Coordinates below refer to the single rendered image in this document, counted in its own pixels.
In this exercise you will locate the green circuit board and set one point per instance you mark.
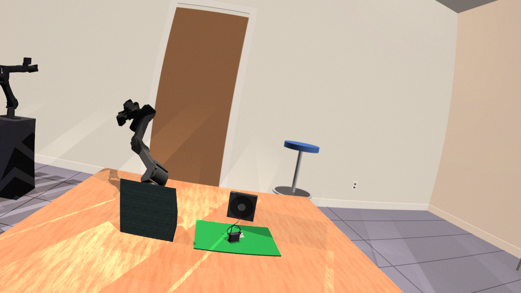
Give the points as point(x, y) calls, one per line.
point(212, 236)

